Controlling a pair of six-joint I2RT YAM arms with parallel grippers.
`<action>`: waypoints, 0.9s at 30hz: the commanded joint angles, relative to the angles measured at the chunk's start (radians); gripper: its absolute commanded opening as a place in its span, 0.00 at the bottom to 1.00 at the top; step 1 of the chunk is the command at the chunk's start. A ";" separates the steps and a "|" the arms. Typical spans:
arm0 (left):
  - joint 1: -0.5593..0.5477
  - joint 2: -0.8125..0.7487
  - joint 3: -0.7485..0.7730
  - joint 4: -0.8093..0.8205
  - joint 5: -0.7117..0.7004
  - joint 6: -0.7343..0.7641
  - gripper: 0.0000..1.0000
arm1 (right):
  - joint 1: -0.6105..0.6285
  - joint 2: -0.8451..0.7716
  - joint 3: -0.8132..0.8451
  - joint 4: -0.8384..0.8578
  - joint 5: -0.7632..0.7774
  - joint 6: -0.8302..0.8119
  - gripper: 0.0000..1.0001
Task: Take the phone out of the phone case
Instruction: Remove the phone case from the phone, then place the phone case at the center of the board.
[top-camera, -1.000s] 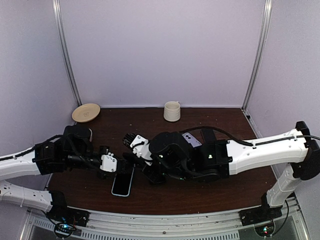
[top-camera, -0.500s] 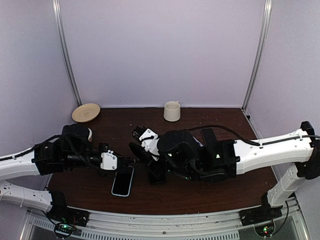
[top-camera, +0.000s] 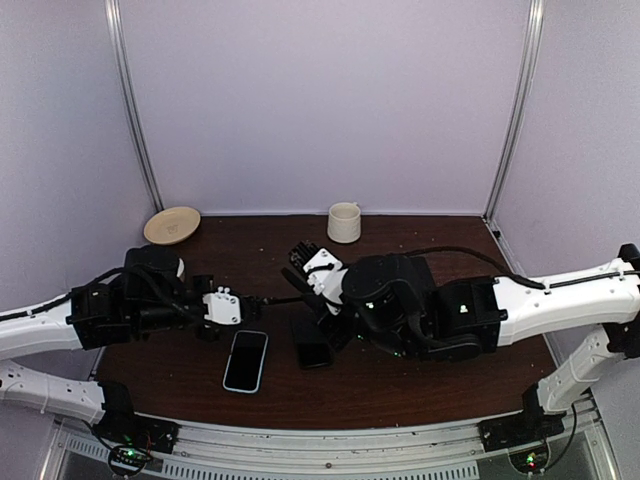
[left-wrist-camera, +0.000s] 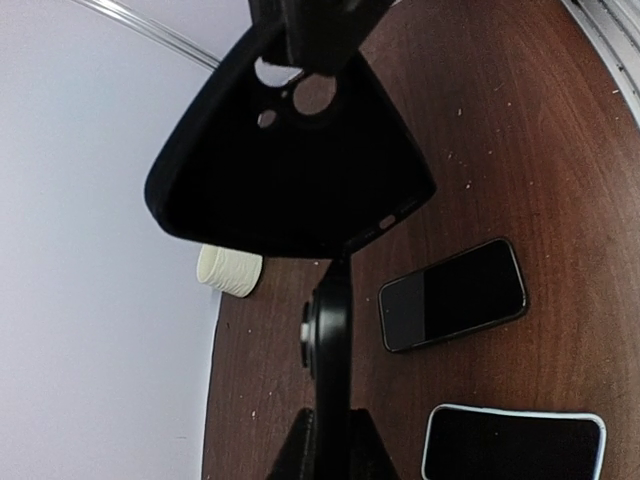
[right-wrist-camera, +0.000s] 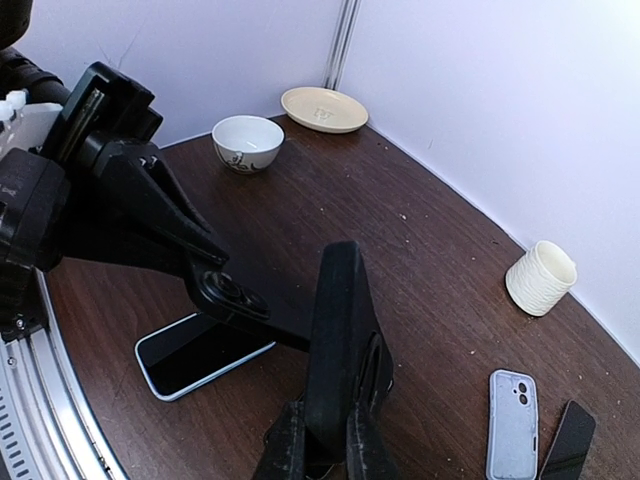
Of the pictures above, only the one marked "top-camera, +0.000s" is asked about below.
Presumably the black phone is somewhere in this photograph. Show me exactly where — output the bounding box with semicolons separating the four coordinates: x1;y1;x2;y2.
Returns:
291;319;333;370

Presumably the black phone case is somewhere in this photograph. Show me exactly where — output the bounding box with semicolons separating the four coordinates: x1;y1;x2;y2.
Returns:
281;267;326;312

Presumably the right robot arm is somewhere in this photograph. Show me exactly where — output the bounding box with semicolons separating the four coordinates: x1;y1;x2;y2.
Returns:
301;244;639;442

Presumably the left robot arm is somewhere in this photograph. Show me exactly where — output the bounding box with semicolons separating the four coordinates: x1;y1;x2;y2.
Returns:
1;245;284;444

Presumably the phone in light-blue case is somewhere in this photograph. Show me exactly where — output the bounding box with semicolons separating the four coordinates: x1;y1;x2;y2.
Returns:
222;330;269;394

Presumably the white patterned bowl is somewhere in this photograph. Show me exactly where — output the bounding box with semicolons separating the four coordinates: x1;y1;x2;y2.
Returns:
176;258;186;281

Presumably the cream textured mug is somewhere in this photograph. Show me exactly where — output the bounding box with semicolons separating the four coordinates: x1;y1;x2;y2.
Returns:
327;202;361;244

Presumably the beige ceramic plate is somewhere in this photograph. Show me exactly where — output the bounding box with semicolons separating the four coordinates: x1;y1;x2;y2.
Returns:
143;206;201;246

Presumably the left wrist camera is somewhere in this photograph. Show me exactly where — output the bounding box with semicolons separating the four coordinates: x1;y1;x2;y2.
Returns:
202;286;242;326

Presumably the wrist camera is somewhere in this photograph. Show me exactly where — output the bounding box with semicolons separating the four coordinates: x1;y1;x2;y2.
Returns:
202;286;242;326
289;242;347;316

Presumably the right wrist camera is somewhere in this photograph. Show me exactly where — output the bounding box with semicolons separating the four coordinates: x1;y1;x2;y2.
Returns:
289;242;347;316

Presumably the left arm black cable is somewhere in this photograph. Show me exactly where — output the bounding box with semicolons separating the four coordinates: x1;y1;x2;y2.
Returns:
0;267;201;326

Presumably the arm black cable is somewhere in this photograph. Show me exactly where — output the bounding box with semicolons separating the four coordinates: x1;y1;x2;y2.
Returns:
409;245;640;291
0;267;201;326

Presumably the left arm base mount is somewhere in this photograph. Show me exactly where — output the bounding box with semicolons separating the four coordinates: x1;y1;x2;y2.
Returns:
92;415;179;454

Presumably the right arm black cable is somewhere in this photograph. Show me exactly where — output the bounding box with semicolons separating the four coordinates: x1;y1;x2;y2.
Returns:
409;245;640;291

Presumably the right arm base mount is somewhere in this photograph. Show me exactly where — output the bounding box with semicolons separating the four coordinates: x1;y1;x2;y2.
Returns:
478;412;564;452

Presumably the left aluminium corner post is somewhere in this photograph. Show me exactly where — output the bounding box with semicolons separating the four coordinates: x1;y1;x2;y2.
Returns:
104;0;164;213

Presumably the aluminium corner post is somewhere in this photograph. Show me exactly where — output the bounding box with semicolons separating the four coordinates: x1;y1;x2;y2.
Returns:
483;0;546;224
104;0;164;213

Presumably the right aluminium corner post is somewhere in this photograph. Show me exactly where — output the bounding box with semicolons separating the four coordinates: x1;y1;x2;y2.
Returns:
483;0;546;224

